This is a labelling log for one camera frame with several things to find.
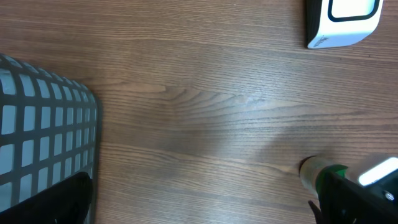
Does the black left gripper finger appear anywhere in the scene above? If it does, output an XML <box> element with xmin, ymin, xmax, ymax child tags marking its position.
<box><xmin>1</xmin><ymin>172</ymin><xmax>93</xmax><ymax>224</ymax></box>

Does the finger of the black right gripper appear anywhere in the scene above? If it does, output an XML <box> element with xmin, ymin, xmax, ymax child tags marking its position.
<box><xmin>308</xmin><ymin>171</ymin><xmax>397</xmax><ymax>224</ymax></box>

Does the green cap bottle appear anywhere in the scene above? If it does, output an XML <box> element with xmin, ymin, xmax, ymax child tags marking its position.
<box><xmin>298</xmin><ymin>156</ymin><xmax>348</xmax><ymax>198</ymax></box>

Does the white barcode scanner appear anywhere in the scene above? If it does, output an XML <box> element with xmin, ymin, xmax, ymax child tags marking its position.
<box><xmin>306</xmin><ymin>0</ymin><xmax>383</xmax><ymax>49</ymax></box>

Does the grey plastic shopping basket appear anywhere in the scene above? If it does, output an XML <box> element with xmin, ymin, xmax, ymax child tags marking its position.
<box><xmin>1</xmin><ymin>55</ymin><xmax>103</xmax><ymax>223</ymax></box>

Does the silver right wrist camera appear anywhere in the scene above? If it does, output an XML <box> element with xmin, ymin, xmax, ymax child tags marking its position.
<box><xmin>345</xmin><ymin>154</ymin><xmax>397</xmax><ymax>187</ymax></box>

